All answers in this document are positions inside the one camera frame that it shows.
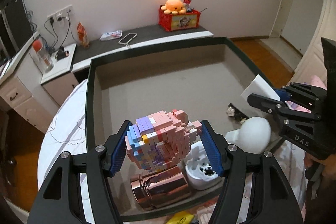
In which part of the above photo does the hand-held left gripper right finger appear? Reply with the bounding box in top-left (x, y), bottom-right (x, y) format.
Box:
top-left (200, 120), bottom-right (305, 224)

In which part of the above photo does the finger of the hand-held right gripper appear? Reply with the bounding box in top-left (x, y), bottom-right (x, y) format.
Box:
top-left (247, 93), bottom-right (322, 122)
top-left (273, 83), bottom-right (327, 109)

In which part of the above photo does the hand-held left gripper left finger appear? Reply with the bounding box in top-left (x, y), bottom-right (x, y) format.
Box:
top-left (28, 120), bottom-right (134, 224)

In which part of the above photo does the white charger cube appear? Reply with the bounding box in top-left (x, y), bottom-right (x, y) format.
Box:
top-left (241, 74), bottom-right (281, 102)

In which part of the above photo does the white plug adapter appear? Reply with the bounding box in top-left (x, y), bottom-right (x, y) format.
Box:
top-left (182, 141), bottom-right (223, 190)

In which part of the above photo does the white dome lamp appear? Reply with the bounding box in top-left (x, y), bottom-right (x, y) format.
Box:
top-left (227, 117), bottom-right (272, 153)

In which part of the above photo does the pink purple block toy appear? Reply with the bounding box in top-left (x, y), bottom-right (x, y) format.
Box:
top-left (125, 109), bottom-right (202, 172)

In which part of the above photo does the rose gold bottle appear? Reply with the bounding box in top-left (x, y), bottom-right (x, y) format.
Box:
top-left (130, 172), bottom-right (190, 211)

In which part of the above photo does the small pink block toy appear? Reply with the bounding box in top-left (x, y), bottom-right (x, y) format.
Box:
top-left (196, 210), bottom-right (218, 224)

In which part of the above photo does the pink storage box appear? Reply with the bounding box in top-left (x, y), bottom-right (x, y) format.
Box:
top-left (86, 37), bottom-right (276, 223)

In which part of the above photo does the person's right hand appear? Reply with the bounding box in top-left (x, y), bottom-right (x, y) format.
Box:
top-left (322, 157), bottom-right (336, 179)

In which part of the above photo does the pink pillow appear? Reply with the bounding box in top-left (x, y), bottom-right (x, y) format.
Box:
top-left (287, 74), bottom-right (327, 113)

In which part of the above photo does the small black object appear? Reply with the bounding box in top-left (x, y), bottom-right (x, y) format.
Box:
top-left (227, 103), bottom-right (248, 122)

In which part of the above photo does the yellow green highlighter pack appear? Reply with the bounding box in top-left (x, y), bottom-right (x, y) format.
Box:
top-left (164, 211), bottom-right (195, 224)

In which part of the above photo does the white nightstand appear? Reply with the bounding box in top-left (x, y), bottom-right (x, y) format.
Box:
top-left (41, 43), bottom-right (79, 132)

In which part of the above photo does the small black webcam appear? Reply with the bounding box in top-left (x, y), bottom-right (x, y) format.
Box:
top-left (55, 47), bottom-right (70, 60)

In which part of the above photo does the white cased phone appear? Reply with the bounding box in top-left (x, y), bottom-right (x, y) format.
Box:
top-left (118, 33), bottom-right (138, 45)

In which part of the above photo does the red storage crate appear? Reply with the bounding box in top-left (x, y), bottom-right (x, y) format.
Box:
top-left (158, 7), bottom-right (201, 31)

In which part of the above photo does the white wipes packet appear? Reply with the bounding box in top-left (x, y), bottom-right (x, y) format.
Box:
top-left (100, 30), bottom-right (123, 41)

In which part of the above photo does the white desk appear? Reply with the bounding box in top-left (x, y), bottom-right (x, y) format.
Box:
top-left (0, 30), bottom-right (62, 134)

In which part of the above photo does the red cap water bottle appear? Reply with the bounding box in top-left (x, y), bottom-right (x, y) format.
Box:
top-left (32, 40), bottom-right (54, 73)

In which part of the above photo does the orange snack bag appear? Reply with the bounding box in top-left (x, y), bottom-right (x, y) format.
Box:
top-left (77, 22), bottom-right (90, 48)

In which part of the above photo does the low black cabinet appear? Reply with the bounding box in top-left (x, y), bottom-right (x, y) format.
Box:
top-left (71, 24), bottom-right (214, 75)

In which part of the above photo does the orange octopus plush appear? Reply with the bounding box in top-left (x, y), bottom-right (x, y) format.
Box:
top-left (161, 0), bottom-right (188, 14)

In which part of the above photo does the black computer tower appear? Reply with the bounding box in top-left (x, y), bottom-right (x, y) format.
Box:
top-left (0, 0), bottom-right (33, 59)

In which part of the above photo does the black power cable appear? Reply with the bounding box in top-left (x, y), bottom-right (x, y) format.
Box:
top-left (43, 18), bottom-right (62, 51)
top-left (59, 17), bottom-right (71, 47)

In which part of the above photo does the white wall socket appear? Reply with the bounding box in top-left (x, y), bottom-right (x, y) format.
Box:
top-left (47, 5), bottom-right (72, 22)

